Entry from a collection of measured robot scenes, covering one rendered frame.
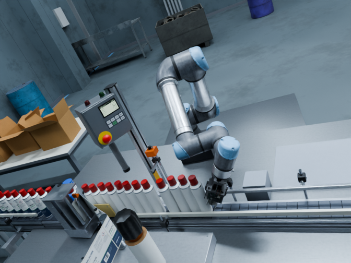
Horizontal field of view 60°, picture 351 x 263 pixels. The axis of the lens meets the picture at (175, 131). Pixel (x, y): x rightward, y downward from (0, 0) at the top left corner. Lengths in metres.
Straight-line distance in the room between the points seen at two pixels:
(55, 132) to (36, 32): 5.59
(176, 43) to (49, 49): 3.27
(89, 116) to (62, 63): 7.18
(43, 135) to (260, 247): 2.43
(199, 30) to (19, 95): 4.04
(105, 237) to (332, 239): 0.86
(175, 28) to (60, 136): 4.58
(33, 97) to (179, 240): 5.93
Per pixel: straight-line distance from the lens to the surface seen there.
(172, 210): 1.40
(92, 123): 1.29
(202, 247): 1.27
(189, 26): 7.08
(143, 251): 1.17
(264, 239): 1.28
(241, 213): 1.27
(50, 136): 3.16
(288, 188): 1.25
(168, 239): 1.36
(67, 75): 8.51
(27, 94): 6.91
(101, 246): 1.31
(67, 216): 1.58
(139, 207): 1.49
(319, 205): 1.29
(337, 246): 1.23
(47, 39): 8.39
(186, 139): 1.15
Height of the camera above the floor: 1.82
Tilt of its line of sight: 27 degrees down
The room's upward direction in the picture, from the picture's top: 24 degrees counter-clockwise
